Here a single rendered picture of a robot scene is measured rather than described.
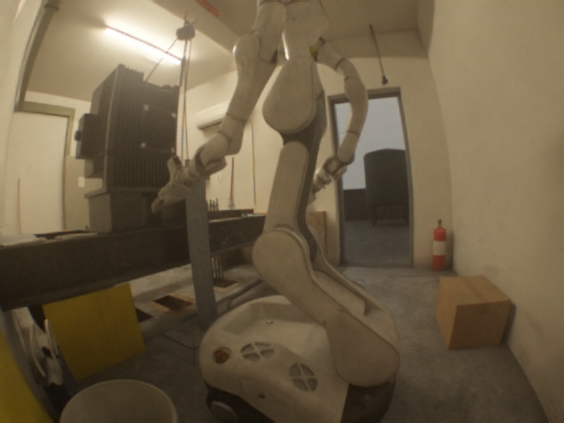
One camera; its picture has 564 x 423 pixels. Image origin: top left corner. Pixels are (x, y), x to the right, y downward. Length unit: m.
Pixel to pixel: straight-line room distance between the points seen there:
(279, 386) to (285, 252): 0.35
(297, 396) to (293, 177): 0.58
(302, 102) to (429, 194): 2.21
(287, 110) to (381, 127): 9.53
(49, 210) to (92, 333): 3.45
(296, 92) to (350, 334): 0.66
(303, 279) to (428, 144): 2.36
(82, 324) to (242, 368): 0.84
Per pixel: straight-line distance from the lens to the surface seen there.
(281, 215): 0.67
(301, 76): 0.69
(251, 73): 0.61
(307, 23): 0.88
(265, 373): 0.64
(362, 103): 0.95
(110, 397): 0.74
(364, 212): 9.29
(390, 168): 6.83
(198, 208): 1.50
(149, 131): 1.43
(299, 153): 0.66
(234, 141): 0.65
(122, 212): 1.35
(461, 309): 1.26
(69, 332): 1.27
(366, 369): 0.73
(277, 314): 0.98
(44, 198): 4.56
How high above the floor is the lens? 0.76
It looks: 2 degrees down
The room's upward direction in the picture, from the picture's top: 3 degrees counter-clockwise
